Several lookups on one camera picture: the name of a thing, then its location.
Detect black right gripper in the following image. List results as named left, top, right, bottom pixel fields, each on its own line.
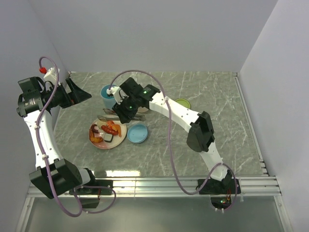
left=112, top=95, right=139, bottom=125

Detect steel food tongs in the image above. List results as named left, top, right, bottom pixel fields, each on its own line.
left=97, top=108, right=146, bottom=122

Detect toy sushi roll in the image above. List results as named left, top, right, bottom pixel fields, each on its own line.
left=103, top=133, right=113, bottom=143

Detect orange toy chicken wing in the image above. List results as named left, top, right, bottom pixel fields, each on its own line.
left=89, top=129, right=103, bottom=144

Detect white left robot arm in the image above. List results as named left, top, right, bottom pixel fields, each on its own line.
left=16, top=77, right=98, bottom=199

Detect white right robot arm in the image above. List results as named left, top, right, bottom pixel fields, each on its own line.
left=106, top=77, right=237, bottom=194

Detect tall blue lunch container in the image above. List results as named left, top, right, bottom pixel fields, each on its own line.
left=100, top=84, right=116, bottom=110

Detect beige steel inner bowl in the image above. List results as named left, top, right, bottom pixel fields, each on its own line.
left=138, top=107, right=149, bottom=114

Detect orange toy drumstick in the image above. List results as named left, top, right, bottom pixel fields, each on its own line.
left=112, top=124, right=122, bottom=137

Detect red toy shrimp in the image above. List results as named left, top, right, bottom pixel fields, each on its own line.
left=106, top=121, right=117, bottom=131

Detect red toy sausage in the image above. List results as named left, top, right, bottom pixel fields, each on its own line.
left=101, top=125, right=118, bottom=135

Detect pink and cream plate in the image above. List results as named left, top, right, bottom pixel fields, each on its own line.
left=89, top=119, right=127, bottom=149

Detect purple toy octopus tentacle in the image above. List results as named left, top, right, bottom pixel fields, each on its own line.
left=91, top=124, right=99, bottom=133

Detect green round lid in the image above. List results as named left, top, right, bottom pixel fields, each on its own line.
left=175, top=98, right=191, bottom=109

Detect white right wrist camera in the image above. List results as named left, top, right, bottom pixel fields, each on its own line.
left=106, top=87, right=127, bottom=104

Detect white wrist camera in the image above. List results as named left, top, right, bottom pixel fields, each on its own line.
left=39, top=67, right=56, bottom=85
left=106, top=87, right=127, bottom=104

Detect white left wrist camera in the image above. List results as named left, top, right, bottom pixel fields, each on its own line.
left=39, top=67, right=56, bottom=85

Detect aluminium mounting rail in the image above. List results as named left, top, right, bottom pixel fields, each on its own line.
left=26, top=175, right=282, bottom=198

